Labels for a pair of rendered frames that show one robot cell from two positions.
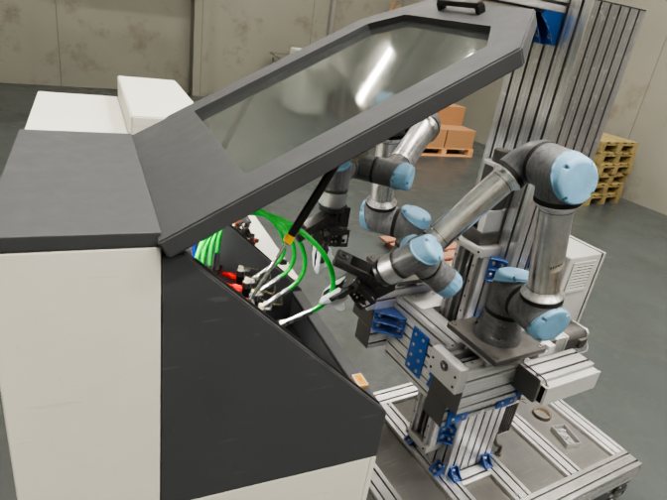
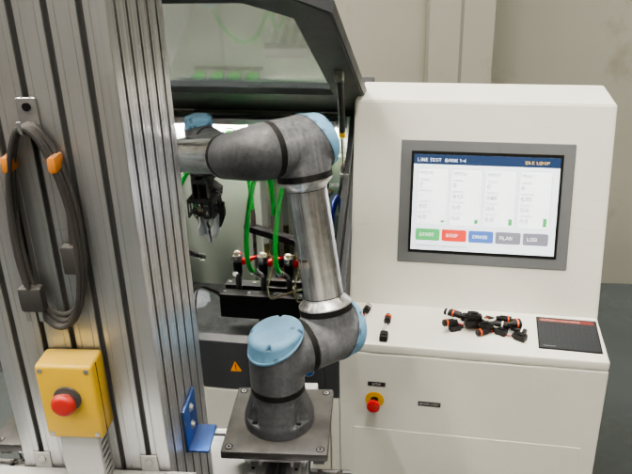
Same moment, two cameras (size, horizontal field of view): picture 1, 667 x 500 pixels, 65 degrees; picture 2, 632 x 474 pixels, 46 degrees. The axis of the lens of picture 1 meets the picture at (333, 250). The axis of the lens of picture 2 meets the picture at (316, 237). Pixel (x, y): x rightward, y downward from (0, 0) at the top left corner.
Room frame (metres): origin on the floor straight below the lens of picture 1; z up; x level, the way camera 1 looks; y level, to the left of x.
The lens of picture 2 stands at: (2.75, -1.27, 2.08)
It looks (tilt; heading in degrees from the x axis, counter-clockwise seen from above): 25 degrees down; 128
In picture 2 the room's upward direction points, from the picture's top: 2 degrees counter-clockwise
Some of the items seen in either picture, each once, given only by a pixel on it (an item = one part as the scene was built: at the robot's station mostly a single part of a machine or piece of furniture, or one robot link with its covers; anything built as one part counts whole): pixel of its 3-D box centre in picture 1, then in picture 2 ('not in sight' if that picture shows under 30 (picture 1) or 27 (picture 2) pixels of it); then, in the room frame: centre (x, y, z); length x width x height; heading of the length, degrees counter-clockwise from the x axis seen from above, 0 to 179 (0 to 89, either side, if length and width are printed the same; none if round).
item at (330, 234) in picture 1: (331, 224); (204, 194); (1.37, 0.02, 1.36); 0.09 x 0.08 x 0.12; 117
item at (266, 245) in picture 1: (246, 243); (469, 333); (2.00, 0.37, 0.96); 0.70 x 0.22 x 0.03; 27
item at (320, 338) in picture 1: (326, 358); (219, 360); (1.42, -0.03, 0.87); 0.62 x 0.04 x 0.16; 27
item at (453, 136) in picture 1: (434, 128); not in sight; (8.84, -1.33, 0.36); 1.23 x 0.91 x 0.72; 122
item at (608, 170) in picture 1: (575, 161); not in sight; (7.58, -3.22, 0.43); 1.25 x 0.83 x 0.86; 33
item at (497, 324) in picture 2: (244, 230); (484, 321); (2.03, 0.38, 1.01); 0.23 x 0.11 x 0.06; 27
